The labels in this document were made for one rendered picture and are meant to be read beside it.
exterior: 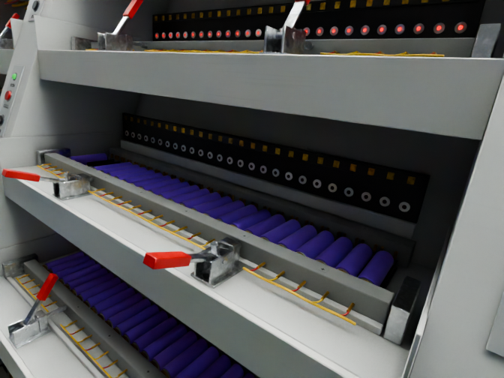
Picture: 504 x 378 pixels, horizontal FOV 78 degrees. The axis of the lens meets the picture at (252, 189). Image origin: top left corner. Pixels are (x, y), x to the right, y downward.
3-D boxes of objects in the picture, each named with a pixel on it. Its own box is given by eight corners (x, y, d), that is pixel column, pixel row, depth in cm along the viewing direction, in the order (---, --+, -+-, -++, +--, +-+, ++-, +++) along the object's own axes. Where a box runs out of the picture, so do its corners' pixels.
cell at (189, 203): (221, 206, 43) (185, 218, 38) (211, 202, 44) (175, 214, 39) (222, 193, 42) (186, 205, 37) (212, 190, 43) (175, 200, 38)
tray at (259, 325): (380, 465, 18) (421, 336, 15) (4, 195, 51) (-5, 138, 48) (428, 302, 34) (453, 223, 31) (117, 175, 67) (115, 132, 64)
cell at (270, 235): (299, 235, 36) (269, 256, 31) (286, 230, 37) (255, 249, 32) (301, 221, 36) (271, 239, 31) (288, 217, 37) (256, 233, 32)
